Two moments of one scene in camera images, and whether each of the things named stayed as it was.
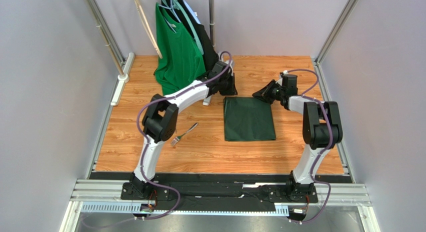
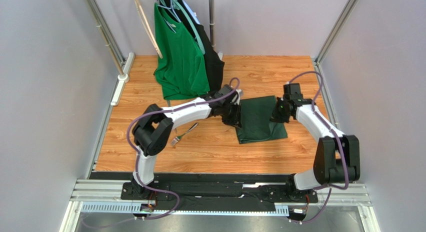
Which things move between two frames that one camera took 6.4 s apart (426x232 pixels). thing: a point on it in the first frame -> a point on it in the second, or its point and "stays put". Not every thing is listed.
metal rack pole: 212,15 stays put
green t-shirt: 181,63 stays put
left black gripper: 233,91 -> 235,120
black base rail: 171,190 stays put
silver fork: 177,139 stays put
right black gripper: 270,92 -> 277,113
